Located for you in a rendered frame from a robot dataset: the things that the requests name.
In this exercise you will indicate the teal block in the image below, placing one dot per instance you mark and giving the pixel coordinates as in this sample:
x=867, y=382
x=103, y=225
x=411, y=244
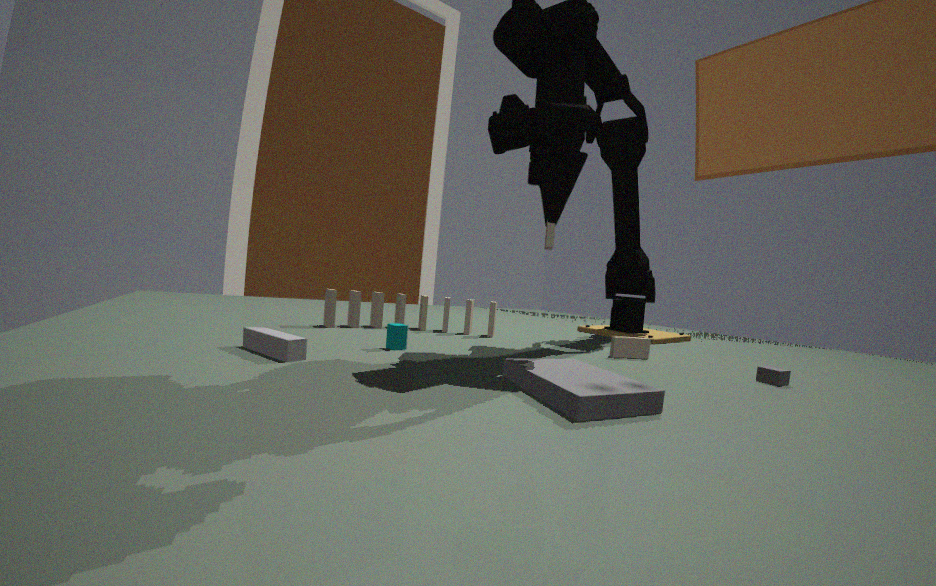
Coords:
x=396, y=337

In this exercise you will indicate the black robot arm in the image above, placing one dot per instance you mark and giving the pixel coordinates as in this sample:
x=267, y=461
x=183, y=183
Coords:
x=558, y=45

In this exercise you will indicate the tan domino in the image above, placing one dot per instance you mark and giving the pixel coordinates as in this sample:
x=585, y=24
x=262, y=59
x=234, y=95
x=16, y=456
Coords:
x=423, y=313
x=400, y=309
x=468, y=317
x=630, y=347
x=377, y=306
x=329, y=308
x=550, y=234
x=446, y=314
x=354, y=307
x=492, y=319

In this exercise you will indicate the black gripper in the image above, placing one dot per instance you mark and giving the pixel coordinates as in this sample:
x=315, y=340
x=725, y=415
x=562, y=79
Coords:
x=556, y=160

